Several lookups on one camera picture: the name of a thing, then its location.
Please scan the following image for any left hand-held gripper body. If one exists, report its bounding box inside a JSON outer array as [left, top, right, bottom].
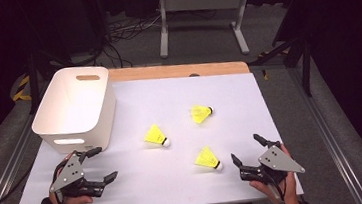
[[45, 149, 109, 203]]

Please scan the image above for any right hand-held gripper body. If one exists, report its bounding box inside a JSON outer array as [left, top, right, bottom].
[[236, 139, 307, 189]]

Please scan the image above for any yellow shuttlecock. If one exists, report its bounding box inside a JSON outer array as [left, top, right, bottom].
[[142, 122, 171, 151], [189, 103, 216, 126], [192, 144, 225, 174]]

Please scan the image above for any white plastic storage bin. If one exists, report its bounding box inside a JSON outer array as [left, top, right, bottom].
[[25, 62, 121, 159]]

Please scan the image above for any person's left hand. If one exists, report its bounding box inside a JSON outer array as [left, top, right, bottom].
[[44, 150, 94, 204]]

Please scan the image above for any person's right hand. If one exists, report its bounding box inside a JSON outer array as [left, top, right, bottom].
[[246, 141, 303, 204]]

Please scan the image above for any yellow black striped tape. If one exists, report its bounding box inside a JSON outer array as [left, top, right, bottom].
[[10, 74, 32, 102]]

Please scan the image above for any white table board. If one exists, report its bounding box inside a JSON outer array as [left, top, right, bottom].
[[1, 64, 305, 204]]

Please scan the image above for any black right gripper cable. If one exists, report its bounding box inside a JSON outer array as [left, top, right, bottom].
[[265, 171, 287, 204]]

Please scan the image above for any tangle of black floor cables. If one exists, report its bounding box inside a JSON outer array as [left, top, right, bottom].
[[94, 13, 166, 71]]

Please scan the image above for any grey metal stand frame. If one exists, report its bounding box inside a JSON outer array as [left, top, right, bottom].
[[154, 0, 257, 64]]

